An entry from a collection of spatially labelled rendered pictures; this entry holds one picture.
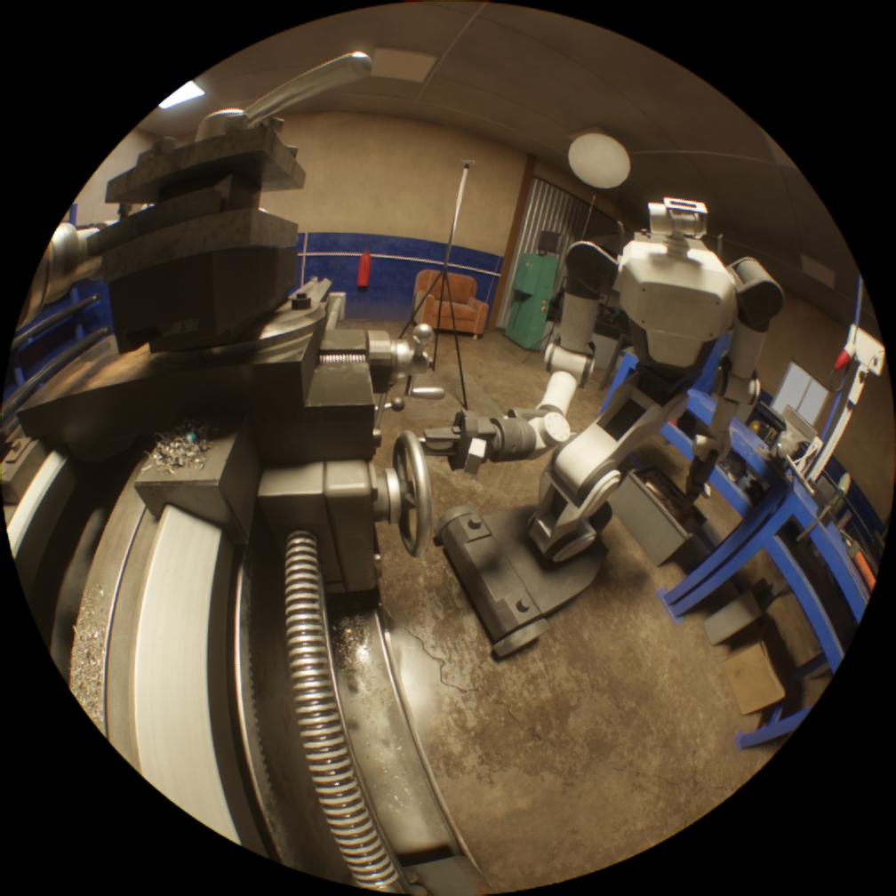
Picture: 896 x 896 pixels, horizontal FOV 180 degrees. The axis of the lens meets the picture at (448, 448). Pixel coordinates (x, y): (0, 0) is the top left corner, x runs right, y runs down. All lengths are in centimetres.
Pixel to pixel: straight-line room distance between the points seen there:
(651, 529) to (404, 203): 464
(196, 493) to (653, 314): 76
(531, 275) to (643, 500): 349
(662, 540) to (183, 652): 176
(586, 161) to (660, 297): 336
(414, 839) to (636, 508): 171
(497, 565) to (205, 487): 92
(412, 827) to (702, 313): 111
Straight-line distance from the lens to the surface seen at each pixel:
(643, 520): 176
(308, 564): 34
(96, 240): 36
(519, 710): 111
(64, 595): 56
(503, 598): 95
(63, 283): 42
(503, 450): 52
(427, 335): 41
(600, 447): 76
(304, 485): 32
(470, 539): 102
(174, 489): 27
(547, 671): 117
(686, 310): 68
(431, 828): 69
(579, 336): 75
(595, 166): 391
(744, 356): 84
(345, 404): 30
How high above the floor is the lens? 103
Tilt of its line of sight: 36 degrees down
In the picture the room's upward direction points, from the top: 13 degrees clockwise
